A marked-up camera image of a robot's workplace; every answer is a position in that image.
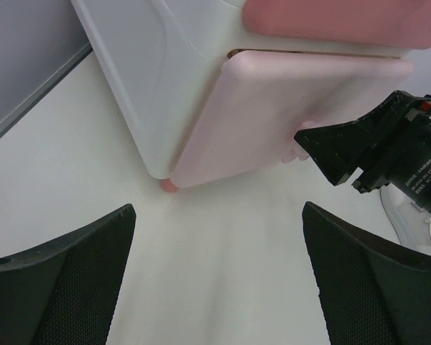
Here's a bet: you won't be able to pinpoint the light pink drawer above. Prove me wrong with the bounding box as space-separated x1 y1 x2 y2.
170 50 413 189

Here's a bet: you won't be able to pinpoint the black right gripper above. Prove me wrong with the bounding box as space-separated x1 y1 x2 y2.
294 91 431 215

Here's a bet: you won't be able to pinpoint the pink lower drawer knob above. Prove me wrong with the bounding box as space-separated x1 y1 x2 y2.
282 120 316 164

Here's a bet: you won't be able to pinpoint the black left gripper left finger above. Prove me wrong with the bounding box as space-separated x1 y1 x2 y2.
0 204 136 344

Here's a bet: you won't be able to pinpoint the dark pink drawer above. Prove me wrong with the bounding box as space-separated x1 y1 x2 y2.
242 0 431 50

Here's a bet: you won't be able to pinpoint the white sneaker sideways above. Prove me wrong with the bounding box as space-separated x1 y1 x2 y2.
380 185 431 256

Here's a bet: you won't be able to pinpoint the white plastic cabinet body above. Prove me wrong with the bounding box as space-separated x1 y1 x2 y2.
73 1 407 180

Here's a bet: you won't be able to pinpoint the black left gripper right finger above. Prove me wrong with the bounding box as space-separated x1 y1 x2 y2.
302 202 431 344

